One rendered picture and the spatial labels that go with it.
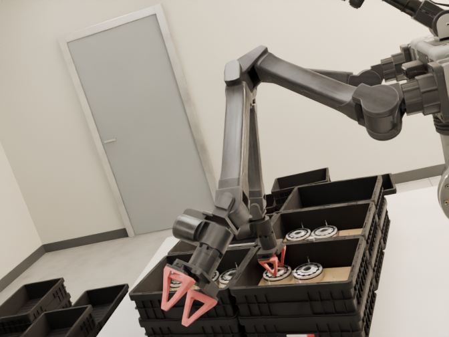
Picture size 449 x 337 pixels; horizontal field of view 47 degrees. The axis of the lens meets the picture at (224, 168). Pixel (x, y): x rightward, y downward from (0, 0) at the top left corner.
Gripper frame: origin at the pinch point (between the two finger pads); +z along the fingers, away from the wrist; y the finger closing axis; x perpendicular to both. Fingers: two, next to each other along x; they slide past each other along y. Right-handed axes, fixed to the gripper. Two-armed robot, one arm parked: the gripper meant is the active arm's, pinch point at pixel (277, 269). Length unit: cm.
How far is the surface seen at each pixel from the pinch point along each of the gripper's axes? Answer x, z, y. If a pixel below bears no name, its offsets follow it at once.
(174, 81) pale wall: -187, -62, -256
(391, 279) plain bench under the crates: 31.9, 18.5, -20.8
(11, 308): -192, 25, -21
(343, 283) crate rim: 30.2, -4.5, 19.4
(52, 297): -167, 25, -31
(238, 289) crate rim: -3.2, -5.9, 22.3
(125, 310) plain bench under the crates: -77, 14, 2
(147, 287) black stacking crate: -46.5, -4.5, 15.0
